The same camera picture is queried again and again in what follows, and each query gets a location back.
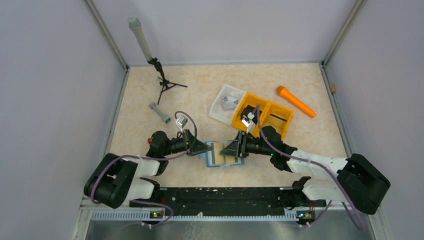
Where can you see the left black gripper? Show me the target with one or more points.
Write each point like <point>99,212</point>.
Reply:
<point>187,136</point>

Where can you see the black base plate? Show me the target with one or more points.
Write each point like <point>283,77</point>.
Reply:
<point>233,201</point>

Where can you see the white plastic tray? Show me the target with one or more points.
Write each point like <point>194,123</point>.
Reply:
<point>216,111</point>

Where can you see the grey tube on tripod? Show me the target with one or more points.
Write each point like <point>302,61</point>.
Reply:
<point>134,25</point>

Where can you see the grey dumbbell-shaped part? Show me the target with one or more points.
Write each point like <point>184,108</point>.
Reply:
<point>164,117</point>

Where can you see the silver foil packet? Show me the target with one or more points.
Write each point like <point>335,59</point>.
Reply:
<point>229,102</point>

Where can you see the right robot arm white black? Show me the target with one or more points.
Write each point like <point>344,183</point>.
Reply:
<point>351,180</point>

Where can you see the small brown wall knob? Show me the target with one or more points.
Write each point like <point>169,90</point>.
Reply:
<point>332,88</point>

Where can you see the black mini tripod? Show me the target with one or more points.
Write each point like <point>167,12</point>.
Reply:
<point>163,82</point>

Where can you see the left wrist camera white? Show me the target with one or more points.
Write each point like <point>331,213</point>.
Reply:
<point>180,122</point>

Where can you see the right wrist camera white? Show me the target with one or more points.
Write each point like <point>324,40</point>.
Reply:
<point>248,121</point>

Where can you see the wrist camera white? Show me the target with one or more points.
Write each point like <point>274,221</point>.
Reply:
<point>248,121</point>
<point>180,122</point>

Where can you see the blue card holder wallet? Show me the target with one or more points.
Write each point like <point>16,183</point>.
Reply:
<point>214,159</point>

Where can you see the orange plastic cone handle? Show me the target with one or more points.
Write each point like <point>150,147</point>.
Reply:
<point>286,94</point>

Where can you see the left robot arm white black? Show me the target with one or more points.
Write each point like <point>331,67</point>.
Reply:
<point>119,179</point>

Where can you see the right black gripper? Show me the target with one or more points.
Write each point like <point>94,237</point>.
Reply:
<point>238,148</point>

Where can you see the yellow two-compartment bin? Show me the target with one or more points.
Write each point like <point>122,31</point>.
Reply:
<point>271,114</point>

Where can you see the black block in bin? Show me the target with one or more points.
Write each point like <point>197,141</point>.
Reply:
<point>248,111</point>

